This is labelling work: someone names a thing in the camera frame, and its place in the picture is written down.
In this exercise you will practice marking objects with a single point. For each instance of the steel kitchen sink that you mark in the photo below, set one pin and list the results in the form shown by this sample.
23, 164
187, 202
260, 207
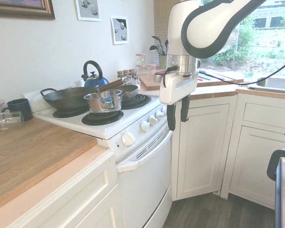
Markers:
275, 83

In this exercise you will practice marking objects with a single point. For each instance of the framed painting with wooden frame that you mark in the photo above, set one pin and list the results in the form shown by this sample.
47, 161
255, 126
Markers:
21, 10

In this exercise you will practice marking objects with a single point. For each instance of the black coil burner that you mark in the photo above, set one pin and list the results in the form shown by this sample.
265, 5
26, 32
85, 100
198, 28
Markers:
102, 118
137, 101
66, 113

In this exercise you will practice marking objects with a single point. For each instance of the wooden window blinds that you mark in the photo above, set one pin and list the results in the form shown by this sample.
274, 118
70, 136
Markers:
160, 23

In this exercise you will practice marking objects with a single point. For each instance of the wooden cutting board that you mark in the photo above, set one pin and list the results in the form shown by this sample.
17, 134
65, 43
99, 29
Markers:
149, 83

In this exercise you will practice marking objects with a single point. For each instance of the green knife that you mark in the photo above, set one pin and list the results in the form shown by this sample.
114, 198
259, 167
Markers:
204, 78

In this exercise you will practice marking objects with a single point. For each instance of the white electric stove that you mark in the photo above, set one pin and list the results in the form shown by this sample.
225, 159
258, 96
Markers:
102, 126

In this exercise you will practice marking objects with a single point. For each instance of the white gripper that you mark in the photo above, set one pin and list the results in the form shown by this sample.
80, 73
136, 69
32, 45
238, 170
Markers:
177, 91

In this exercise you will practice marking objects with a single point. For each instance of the white sink cabinet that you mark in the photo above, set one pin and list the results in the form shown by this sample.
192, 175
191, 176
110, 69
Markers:
259, 154

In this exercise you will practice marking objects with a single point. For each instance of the cork topped spice jar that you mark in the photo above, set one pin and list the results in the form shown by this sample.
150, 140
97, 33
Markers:
120, 74
132, 71
126, 72

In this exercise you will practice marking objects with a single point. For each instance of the white burner knob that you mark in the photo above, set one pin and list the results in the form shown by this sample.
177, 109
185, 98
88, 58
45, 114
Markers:
153, 120
160, 115
164, 110
145, 126

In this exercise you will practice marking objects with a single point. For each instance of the small grey shapes print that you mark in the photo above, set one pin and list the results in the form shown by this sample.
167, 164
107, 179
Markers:
120, 29

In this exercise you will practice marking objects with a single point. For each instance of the shiny steel saucepan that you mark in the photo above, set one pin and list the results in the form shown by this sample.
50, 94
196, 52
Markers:
104, 102

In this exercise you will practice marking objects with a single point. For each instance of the black kitchen spatula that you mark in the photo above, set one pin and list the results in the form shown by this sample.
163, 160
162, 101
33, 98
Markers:
153, 47

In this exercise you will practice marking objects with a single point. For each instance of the black cast iron wok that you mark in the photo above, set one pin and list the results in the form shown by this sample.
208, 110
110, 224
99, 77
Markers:
66, 97

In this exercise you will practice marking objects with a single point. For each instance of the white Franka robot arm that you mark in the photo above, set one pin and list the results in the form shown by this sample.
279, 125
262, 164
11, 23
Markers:
178, 28

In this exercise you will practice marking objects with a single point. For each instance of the tall jar red checked lid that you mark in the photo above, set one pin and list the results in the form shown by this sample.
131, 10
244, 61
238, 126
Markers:
140, 59

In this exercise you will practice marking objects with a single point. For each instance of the glass spice shaker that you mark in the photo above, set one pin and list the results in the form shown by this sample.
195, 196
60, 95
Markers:
130, 80
136, 80

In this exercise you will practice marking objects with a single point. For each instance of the pale green utensil holder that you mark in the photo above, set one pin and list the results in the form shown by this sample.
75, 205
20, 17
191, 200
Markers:
163, 62

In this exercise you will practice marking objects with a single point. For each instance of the dark blue mug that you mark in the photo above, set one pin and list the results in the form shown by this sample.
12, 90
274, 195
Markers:
19, 108

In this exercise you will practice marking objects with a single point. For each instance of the empty clear glass jar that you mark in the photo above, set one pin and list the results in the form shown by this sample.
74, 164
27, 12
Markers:
8, 120

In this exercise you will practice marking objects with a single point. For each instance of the white drawer cabinet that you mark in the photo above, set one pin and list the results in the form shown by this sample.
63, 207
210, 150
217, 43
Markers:
61, 194

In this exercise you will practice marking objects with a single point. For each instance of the large white oven knob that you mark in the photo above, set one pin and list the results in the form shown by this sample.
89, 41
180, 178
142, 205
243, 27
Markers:
128, 140

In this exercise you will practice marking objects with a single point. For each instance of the large grey shapes print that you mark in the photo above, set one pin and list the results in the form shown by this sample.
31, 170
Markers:
88, 9

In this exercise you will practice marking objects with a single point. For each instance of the white corner cabinet door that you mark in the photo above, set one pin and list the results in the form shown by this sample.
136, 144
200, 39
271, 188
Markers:
202, 147

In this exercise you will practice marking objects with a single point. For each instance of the short jar red checked lid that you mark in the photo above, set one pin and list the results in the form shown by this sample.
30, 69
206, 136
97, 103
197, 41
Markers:
151, 69
140, 69

